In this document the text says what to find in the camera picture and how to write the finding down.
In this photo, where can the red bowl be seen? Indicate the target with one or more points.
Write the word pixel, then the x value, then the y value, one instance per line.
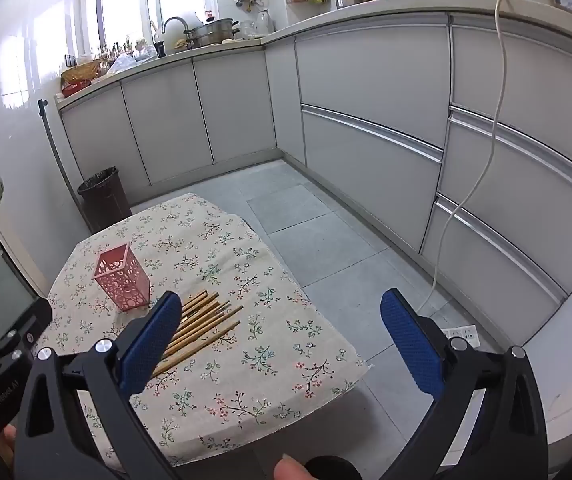
pixel 75 89

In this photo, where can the woven basket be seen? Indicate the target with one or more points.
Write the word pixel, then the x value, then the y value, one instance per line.
pixel 82 70

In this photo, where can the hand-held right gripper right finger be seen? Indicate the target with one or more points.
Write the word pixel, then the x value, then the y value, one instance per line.
pixel 411 345

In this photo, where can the white power strip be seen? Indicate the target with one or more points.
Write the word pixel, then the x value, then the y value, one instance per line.
pixel 461 334

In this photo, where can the pink perforated utensil holder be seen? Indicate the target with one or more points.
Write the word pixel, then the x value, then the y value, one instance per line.
pixel 121 280

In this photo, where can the row of bamboo chopsticks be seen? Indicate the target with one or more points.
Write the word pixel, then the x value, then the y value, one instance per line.
pixel 206 325

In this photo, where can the glass kettle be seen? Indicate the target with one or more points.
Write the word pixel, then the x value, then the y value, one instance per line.
pixel 263 22

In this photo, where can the person's left hand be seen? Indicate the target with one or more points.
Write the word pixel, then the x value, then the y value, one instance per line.
pixel 9 437

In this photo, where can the grey kitchen cabinet unit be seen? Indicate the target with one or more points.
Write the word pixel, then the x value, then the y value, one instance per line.
pixel 366 85

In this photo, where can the chrome kitchen faucet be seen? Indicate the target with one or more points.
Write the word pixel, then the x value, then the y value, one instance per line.
pixel 176 20

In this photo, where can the kitchen window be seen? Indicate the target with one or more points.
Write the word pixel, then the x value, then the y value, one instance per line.
pixel 126 5

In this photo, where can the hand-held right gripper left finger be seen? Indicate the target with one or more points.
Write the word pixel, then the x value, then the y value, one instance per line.
pixel 148 345

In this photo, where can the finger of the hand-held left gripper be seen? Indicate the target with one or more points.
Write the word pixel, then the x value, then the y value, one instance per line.
pixel 33 322

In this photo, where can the clear plastic bag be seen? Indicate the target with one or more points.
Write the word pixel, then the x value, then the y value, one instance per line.
pixel 123 62

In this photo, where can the person's right hand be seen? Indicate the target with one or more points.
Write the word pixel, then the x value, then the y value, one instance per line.
pixel 291 469

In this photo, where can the stainless steel steamer pot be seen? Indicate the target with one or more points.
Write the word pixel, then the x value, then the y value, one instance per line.
pixel 213 32

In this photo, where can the dark brown trash bin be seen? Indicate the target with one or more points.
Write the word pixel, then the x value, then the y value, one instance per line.
pixel 103 200

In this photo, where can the floral tablecloth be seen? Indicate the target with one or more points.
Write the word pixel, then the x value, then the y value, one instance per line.
pixel 266 360

